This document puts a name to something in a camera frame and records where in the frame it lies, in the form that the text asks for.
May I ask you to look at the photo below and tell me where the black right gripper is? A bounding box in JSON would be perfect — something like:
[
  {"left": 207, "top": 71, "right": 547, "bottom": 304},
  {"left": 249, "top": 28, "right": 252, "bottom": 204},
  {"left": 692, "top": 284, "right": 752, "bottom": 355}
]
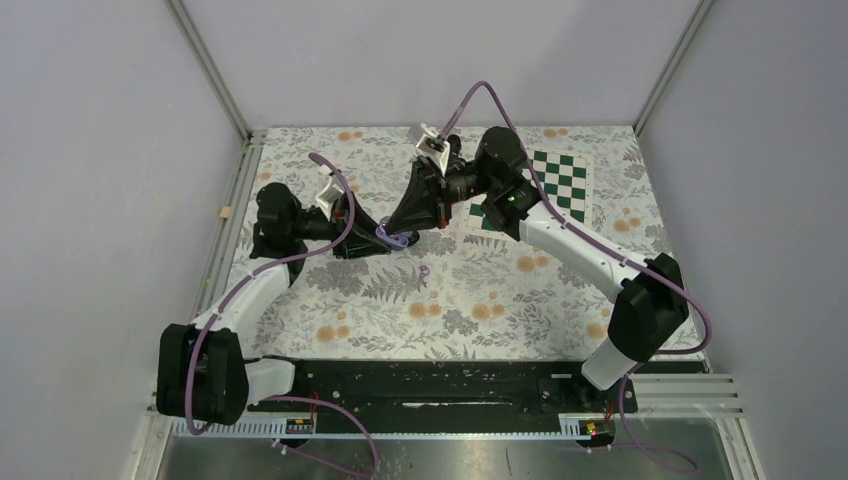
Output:
[{"left": 385, "top": 156, "right": 498, "bottom": 237}]

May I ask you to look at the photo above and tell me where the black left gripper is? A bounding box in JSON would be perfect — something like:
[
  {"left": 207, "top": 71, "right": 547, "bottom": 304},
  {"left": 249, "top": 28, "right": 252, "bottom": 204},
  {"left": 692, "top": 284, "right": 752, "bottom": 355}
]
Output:
[{"left": 289, "top": 192, "right": 393, "bottom": 259}]

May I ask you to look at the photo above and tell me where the lavender earbuds case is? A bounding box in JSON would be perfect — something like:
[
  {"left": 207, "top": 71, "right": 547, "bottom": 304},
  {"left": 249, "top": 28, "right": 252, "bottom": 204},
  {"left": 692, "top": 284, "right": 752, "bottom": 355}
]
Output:
[{"left": 375, "top": 223, "right": 410, "bottom": 250}]

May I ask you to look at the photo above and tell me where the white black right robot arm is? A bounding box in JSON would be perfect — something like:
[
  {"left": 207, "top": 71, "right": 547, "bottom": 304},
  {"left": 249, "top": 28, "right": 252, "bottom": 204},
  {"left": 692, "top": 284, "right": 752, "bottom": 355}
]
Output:
[{"left": 384, "top": 124, "right": 689, "bottom": 412}]

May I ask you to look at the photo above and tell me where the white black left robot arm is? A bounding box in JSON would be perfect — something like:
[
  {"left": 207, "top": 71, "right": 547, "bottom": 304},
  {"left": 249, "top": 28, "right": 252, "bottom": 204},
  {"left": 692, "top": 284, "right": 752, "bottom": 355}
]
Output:
[{"left": 155, "top": 182, "right": 392, "bottom": 425}]

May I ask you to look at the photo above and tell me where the floral tablecloth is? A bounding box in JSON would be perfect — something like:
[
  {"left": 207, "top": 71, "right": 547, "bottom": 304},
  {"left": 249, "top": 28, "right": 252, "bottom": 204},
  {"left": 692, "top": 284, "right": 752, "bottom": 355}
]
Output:
[{"left": 239, "top": 126, "right": 671, "bottom": 360}]

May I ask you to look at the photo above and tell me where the green white chessboard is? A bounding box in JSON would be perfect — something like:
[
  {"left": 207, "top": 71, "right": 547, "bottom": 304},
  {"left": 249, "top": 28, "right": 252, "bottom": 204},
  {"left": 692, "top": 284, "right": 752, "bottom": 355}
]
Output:
[{"left": 462, "top": 148, "right": 595, "bottom": 240}]

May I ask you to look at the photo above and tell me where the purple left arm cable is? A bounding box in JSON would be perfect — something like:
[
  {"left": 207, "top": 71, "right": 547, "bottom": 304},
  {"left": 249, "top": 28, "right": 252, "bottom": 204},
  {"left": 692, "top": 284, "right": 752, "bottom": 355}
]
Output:
[{"left": 183, "top": 152, "right": 382, "bottom": 478}]

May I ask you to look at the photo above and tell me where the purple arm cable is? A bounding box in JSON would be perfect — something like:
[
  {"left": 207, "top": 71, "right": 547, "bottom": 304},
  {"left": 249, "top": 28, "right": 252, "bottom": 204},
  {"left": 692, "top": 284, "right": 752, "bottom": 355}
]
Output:
[
  {"left": 183, "top": 152, "right": 382, "bottom": 478},
  {"left": 438, "top": 80, "right": 714, "bottom": 475}
]

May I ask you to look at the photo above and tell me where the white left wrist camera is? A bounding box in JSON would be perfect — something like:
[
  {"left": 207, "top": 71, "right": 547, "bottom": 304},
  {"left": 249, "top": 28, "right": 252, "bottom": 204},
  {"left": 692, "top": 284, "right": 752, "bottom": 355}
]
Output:
[{"left": 315, "top": 165, "right": 346, "bottom": 221}]

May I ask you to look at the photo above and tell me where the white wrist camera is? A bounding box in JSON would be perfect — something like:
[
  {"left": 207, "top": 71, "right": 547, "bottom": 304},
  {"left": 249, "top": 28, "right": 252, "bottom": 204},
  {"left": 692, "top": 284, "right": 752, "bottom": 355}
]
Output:
[
  {"left": 315, "top": 165, "right": 346, "bottom": 221},
  {"left": 407, "top": 123, "right": 451, "bottom": 176}
]

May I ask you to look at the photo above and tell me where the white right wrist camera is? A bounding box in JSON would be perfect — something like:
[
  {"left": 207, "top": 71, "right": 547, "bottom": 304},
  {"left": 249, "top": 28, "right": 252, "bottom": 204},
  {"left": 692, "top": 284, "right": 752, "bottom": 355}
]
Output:
[{"left": 407, "top": 123, "right": 451, "bottom": 176}]

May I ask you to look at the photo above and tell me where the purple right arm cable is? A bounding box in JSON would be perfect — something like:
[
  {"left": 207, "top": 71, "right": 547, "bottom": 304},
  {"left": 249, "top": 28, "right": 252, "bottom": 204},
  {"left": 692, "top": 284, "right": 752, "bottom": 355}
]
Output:
[{"left": 438, "top": 80, "right": 714, "bottom": 475}]

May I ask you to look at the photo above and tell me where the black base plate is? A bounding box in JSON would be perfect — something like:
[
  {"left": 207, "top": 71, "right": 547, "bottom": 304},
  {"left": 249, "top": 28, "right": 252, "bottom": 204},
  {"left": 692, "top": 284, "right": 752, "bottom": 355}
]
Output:
[{"left": 289, "top": 360, "right": 638, "bottom": 426}]

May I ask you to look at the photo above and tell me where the white slotted cable duct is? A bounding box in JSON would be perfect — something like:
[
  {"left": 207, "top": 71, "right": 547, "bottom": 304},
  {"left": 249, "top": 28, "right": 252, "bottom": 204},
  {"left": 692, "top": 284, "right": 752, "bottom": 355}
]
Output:
[{"left": 205, "top": 412, "right": 595, "bottom": 441}]

